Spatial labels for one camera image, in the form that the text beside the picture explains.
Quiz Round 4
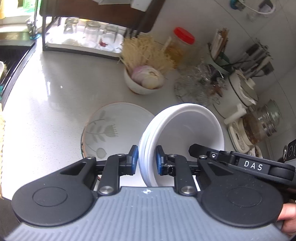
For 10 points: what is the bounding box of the white plate with leaf pattern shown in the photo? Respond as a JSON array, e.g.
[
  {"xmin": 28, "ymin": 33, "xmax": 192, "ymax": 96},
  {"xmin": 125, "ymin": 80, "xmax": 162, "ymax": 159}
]
[{"xmin": 81, "ymin": 102, "xmax": 154, "ymax": 161}]

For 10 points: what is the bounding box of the person's right hand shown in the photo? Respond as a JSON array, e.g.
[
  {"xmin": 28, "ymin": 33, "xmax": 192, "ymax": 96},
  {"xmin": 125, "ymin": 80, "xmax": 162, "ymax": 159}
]
[{"xmin": 277, "ymin": 203, "xmax": 296, "ymax": 236}]

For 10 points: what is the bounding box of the glass teapot with metal lid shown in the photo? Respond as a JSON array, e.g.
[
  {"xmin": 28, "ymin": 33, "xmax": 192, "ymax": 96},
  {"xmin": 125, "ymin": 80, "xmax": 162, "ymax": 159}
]
[{"xmin": 242, "ymin": 99, "xmax": 282, "ymax": 145}]

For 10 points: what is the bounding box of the white bowl with garlic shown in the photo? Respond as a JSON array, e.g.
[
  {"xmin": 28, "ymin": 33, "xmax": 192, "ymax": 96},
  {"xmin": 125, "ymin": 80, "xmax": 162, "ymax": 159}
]
[{"xmin": 123, "ymin": 68, "xmax": 163, "ymax": 95}]

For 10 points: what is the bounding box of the white enamel pot with lid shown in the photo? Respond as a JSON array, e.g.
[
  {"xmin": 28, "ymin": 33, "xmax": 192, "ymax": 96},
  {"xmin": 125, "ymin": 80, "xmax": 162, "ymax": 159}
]
[{"xmin": 213, "ymin": 70, "xmax": 258, "ymax": 125}]

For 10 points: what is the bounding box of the bundle of dried noodles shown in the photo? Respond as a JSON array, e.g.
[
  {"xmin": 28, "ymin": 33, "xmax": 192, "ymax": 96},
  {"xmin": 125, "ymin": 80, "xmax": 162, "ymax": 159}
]
[{"xmin": 120, "ymin": 35, "xmax": 174, "ymax": 75}]

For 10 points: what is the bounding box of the red lid honey jar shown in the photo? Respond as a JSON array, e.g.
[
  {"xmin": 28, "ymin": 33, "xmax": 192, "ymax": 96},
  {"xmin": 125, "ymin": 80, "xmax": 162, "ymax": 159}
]
[{"xmin": 164, "ymin": 27, "xmax": 195, "ymax": 68}]

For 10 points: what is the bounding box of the white tray under rack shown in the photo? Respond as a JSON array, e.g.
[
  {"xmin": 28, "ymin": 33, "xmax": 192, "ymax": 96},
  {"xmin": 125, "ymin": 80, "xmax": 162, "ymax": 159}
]
[{"xmin": 45, "ymin": 32, "xmax": 123, "ymax": 58}]

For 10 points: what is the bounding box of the upturned glass cup right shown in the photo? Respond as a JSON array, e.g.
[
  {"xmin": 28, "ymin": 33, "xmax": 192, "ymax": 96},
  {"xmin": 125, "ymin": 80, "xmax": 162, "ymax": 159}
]
[{"xmin": 99, "ymin": 24, "xmax": 118, "ymax": 52}]

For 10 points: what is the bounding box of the upturned glass cup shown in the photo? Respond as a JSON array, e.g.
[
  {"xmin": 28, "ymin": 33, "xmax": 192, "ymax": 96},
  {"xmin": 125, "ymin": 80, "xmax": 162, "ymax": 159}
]
[
  {"xmin": 83, "ymin": 20, "xmax": 101, "ymax": 48},
  {"xmin": 63, "ymin": 17, "xmax": 79, "ymax": 34},
  {"xmin": 99, "ymin": 24, "xmax": 118, "ymax": 52}
]

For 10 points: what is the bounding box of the black dish drying rack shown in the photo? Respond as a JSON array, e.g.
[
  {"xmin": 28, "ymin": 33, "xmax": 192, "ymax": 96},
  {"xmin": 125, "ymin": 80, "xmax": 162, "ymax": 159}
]
[{"xmin": 41, "ymin": 14, "xmax": 144, "ymax": 61}]

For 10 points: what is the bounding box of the chopstick holder with utensils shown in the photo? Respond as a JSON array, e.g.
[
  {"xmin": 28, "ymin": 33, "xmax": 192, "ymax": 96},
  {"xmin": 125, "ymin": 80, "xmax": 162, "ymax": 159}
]
[{"xmin": 205, "ymin": 28, "xmax": 231, "ymax": 74}]

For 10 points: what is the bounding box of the upturned glass cup middle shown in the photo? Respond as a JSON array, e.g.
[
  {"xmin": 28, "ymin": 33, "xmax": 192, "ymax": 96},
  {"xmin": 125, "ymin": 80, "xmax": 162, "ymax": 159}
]
[{"xmin": 83, "ymin": 20, "xmax": 101, "ymax": 48}]

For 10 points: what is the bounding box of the dark wooden cutting board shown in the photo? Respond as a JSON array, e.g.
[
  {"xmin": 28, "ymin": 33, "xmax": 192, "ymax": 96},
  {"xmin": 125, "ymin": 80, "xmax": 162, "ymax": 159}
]
[{"xmin": 40, "ymin": 0, "xmax": 165, "ymax": 33}]

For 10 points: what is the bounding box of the upturned glass cup left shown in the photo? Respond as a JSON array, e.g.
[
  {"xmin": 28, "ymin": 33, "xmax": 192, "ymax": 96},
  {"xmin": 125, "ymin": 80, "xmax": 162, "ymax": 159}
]
[{"xmin": 63, "ymin": 17, "xmax": 79, "ymax": 34}]

